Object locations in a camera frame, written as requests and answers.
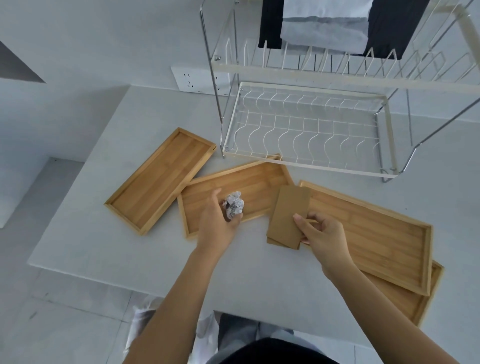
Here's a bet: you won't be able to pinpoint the person's right hand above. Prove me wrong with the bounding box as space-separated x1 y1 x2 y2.
293 212 357 280

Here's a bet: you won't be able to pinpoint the person's left hand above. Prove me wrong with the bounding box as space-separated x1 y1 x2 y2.
194 188 243 256

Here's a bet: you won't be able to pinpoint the silver foil ball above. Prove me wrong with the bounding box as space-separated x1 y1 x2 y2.
222 191 245 222

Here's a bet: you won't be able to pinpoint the brown cardboard sheet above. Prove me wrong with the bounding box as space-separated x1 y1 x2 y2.
266 184 312 251

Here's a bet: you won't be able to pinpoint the person's left forearm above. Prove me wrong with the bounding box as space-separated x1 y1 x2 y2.
124 245 228 364

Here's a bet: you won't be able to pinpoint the person's right forearm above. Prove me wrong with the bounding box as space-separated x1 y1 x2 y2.
322 260 480 364

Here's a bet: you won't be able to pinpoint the medium bamboo tray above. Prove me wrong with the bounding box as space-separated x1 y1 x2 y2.
177 154 295 240

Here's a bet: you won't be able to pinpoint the large bamboo tray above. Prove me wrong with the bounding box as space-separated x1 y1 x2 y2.
298 180 433 297
361 260 445 328

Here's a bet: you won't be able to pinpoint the narrow bamboo tray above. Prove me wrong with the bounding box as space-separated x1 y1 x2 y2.
104 127 218 236

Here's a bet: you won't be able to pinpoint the person's grey trousers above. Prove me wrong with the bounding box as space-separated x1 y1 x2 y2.
217 313 295 351

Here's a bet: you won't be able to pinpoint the person's black shirt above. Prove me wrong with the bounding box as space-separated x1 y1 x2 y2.
208 337 340 364

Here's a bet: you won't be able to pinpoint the grey folded towel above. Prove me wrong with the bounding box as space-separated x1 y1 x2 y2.
280 0 375 54

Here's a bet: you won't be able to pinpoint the black cloth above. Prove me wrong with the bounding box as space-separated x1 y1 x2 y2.
258 0 430 61

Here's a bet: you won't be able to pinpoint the white wire dish rack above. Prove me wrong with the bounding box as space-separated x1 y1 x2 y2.
199 0 480 184

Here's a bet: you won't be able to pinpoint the white wall socket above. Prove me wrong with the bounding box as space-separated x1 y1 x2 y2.
171 66 232 95

